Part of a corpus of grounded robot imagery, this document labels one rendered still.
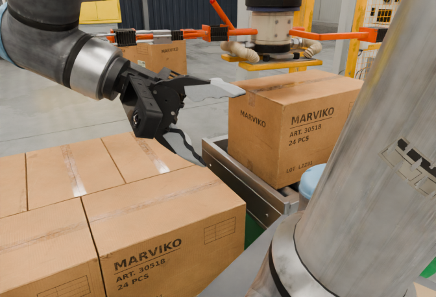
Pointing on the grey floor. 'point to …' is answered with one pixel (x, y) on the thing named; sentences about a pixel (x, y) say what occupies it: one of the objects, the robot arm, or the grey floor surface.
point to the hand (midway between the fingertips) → (225, 134)
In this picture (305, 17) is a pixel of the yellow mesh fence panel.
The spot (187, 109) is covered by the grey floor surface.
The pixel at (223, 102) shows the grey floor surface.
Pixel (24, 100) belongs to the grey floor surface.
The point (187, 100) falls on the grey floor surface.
